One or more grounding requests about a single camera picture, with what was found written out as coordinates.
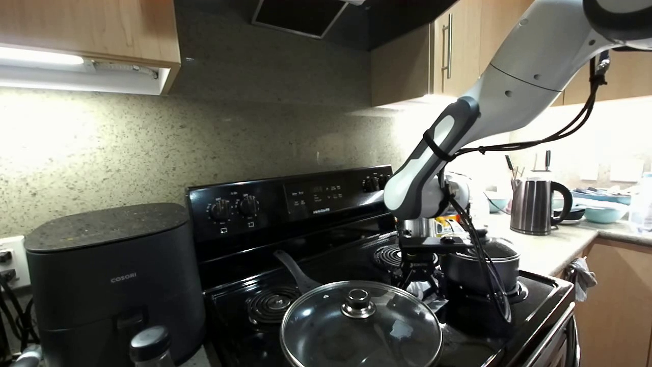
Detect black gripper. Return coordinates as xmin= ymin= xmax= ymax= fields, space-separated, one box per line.
xmin=401 ymin=248 xmax=448 ymax=302

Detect black electric stove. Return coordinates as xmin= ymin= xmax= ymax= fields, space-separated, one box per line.
xmin=185 ymin=163 xmax=580 ymax=367

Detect dark saucepan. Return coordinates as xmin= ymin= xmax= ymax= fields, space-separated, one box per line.
xmin=441 ymin=238 xmax=527 ymax=307

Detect glass frying pan lid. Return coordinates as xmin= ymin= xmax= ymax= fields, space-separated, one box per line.
xmin=280 ymin=280 xmax=445 ymax=367

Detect glass saucepan lid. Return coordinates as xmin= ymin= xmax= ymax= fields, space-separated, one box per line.
xmin=452 ymin=238 xmax=522 ymax=266

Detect black frying pan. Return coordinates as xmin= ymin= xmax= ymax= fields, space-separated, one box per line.
xmin=274 ymin=250 xmax=447 ymax=367

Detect steel electric kettle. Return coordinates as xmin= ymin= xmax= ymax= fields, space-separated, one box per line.
xmin=510 ymin=177 xmax=577 ymax=238

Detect kitchen utensils bunch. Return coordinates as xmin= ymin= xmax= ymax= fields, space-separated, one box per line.
xmin=504 ymin=150 xmax=555 ymax=183

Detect hanging dish towel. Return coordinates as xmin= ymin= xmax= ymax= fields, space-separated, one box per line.
xmin=562 ymin=258 xmax=601 ymax=307

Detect light blue bowl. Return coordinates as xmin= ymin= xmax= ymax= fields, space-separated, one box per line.
xmin=581 ymin=201 xmax=633 ymax=227

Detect wooden base cabinet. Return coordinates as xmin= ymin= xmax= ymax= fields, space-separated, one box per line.
xmin=572 ymin=235 xmax=652 ymax=367

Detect steel range hood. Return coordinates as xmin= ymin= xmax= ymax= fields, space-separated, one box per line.
xmin=171 ymin=0 xmax=461 ymax=53

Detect black air fryer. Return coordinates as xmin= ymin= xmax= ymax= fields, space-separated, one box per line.
xmin=25 ymin=202 xmax=209 ymax=367

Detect under cabinet light strip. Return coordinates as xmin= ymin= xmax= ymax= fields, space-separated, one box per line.
xmin=0 ymin=44 xmax=174 ymax=98

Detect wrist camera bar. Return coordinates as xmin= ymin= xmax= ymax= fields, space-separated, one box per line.
xmin=399 ymin=235 xmax=494 ymax=260

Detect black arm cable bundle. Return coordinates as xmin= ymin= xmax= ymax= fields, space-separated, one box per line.
xmin=420 ymin=53 xmax=613 ymax=327

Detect wooden wall cabinet single handle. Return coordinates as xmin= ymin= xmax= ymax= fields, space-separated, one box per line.
xmin=370 ymin=0 xmax=652 ymax=109

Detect long steel cabinet handle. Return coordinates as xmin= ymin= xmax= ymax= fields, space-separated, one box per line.
xmin=441 ymin=14 xmax=454 ymax=83

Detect black power cords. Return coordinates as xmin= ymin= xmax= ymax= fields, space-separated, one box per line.
xmin=0 ymin=272 xmax=41 ymax=357

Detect white wall outlet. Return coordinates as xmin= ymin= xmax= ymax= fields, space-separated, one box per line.
xmin=0 ymin=232 xmax=33 ymax=293

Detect wooden wall cabinet two handles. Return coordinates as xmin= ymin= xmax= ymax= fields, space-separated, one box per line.
xmin=0 ymin=0 xmax=183 ymax=69

